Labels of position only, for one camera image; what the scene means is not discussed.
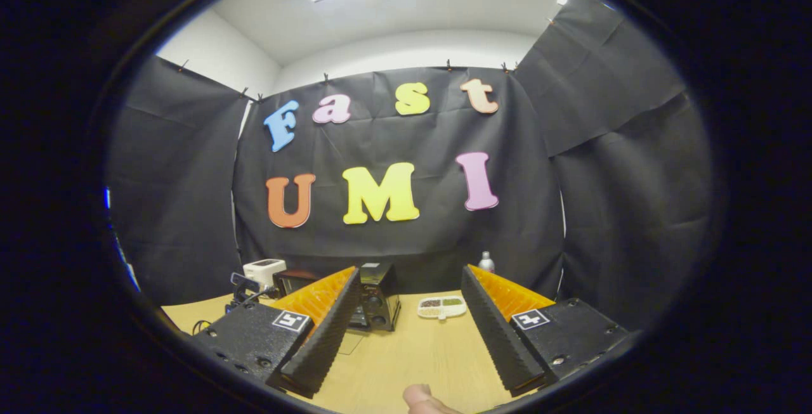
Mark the white plastic box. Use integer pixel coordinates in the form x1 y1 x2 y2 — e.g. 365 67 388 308
243 259 287 289

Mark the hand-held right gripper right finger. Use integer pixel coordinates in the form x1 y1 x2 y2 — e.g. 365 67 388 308
461 264 630 398

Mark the white divided snack tray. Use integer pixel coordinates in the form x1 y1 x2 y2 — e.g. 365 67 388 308
417 295 468 320

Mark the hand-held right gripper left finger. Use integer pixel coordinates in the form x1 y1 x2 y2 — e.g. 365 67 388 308
189 266 363 399

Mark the small black device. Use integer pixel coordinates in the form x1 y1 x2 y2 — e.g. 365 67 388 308
228 272 281 314

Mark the black backdrop cloth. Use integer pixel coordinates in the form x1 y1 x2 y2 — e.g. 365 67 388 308
105 0 714 332

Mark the black electric oven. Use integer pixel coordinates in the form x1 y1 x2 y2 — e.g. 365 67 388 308
273 262 402 332

